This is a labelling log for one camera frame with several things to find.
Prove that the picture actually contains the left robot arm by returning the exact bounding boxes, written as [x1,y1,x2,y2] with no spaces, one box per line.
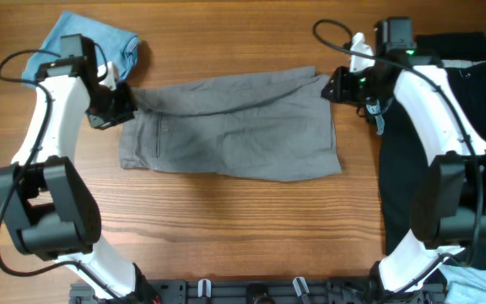
[0,34,154,303]

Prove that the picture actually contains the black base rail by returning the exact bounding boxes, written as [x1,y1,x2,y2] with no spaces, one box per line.
[68,276,449,304]

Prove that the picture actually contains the folded blue denim garment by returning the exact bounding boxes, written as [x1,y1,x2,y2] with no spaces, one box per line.
[40,12,142,80]

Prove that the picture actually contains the black garment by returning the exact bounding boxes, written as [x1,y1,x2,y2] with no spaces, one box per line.
[379,32,486,253]

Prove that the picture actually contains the grey shorts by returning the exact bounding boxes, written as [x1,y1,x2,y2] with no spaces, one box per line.
[119,66,342,182]

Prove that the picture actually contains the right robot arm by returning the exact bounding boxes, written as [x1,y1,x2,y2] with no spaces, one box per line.
[321,17,486,303]

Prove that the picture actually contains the light blue garment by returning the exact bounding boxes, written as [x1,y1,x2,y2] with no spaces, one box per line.
[364,47,486,304]

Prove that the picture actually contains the right black cable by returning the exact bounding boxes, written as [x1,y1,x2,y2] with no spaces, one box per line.
[312,19,485,292]

